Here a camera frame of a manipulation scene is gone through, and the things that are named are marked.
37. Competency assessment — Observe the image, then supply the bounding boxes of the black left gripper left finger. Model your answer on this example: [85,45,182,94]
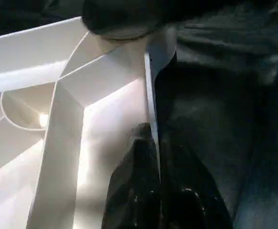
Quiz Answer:
[102,122,161,229]

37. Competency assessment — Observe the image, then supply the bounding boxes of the black plastic mat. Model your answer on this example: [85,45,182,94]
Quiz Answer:
[153,0,278,229]

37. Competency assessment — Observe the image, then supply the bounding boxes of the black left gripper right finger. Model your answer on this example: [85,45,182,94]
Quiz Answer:
[158,128,233,229]

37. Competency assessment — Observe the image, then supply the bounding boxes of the white plastic table top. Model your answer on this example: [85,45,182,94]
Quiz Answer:
[0,17,178,229]

